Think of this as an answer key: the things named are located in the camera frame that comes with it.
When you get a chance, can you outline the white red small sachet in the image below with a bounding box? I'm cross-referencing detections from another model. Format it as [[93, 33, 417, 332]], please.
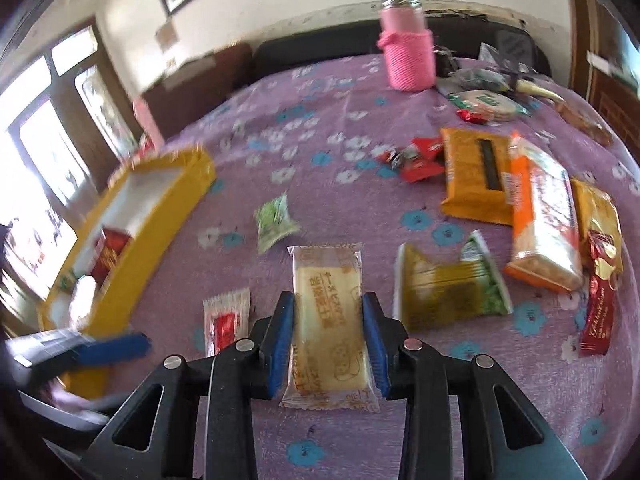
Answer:
[[203, 287, 250, 356]]

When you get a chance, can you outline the pale yellow biscuit packet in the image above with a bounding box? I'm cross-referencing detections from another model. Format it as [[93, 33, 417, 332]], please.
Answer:
[[280, 244, 380, 413]]

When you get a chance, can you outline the olive green snack packet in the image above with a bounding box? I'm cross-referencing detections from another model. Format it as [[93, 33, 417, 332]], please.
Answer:
[[394, 230, 513, 333]]

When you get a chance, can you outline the green pea snack packet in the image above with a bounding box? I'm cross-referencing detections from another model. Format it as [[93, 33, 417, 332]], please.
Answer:
[[254, 193, 300, 255]]

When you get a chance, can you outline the orange cracker packet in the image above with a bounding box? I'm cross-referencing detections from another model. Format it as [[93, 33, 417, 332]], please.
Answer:
[[506, 132, 582, 292]]

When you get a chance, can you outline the dark red long packet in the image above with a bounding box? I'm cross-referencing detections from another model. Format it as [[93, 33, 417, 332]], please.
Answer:
[[579, 230, 618, 356]]

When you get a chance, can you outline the orange yellow barcode packet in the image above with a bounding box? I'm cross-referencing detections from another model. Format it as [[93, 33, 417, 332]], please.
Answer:
[[440, 128, 513, 226]]

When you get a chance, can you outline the golden yellow cake packet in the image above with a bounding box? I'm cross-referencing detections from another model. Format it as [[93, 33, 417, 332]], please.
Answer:
[[570, 178, 624, 274]]

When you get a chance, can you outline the red packet in tray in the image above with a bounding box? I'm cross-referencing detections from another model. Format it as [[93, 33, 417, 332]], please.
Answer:
[[90, 228, 131, 287]]

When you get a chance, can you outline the yellow cardboard tray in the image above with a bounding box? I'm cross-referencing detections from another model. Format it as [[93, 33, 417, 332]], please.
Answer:
[[37, 145, 218, 401]]

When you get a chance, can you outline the purple floral tablecloth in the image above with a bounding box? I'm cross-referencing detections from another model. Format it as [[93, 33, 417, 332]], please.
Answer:
[[106, 53, 640, 480]]

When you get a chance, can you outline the red wrapped candy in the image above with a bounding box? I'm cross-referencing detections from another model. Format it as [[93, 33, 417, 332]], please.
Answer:
[[411, 136, 445, 162], [376, 146, 446, 183]]

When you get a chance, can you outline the wooden glass door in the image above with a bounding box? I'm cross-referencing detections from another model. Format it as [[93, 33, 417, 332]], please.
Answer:
[[1, 18, 141, 301]]

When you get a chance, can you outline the brown pink armchair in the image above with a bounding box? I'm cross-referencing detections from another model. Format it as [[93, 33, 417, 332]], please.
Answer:
[[132, 42, 254, 148]]

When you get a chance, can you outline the clear plastic bag clutter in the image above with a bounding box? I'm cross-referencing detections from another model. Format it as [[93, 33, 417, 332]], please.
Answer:
[[436, 30, 565, 103]]

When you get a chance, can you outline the pink sleeved thermos bottle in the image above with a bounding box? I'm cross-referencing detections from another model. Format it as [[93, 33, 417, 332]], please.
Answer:
[[378, 0, 436, 92]]

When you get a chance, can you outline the black leather sofa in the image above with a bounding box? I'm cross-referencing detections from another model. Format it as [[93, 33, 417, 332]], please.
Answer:
[[249, 12, 551, 82]]

